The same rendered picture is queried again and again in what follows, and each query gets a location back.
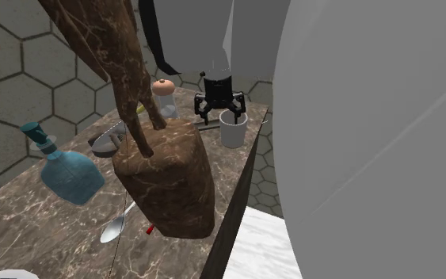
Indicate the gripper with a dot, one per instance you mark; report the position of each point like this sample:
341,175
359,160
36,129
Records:
218,90

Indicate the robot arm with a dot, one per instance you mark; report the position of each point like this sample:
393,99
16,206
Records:
369,127

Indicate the white cup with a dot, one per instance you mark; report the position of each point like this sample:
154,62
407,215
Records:
233,131

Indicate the glass jar with peach lid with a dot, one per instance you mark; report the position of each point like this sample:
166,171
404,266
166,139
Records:
164,96

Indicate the yellow-green object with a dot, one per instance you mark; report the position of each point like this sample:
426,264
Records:
140,109

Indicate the brown marbled figure on block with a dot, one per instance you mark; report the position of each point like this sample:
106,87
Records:
168,174

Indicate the grey metal tool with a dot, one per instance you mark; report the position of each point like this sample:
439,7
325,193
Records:
105,145

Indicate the small red object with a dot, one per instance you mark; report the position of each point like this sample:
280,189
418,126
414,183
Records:
150,230

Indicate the silver spoon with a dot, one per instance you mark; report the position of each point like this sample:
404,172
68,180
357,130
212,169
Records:
112,230

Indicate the blue glass bottle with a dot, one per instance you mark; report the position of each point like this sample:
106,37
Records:
72,177

